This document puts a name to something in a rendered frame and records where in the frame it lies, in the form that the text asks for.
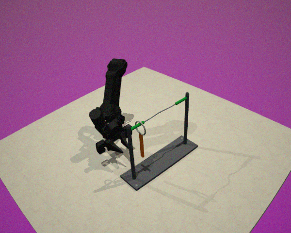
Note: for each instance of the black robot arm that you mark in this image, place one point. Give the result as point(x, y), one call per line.
point(109, 110)

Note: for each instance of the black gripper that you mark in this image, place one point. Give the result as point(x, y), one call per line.
point(109, 142)

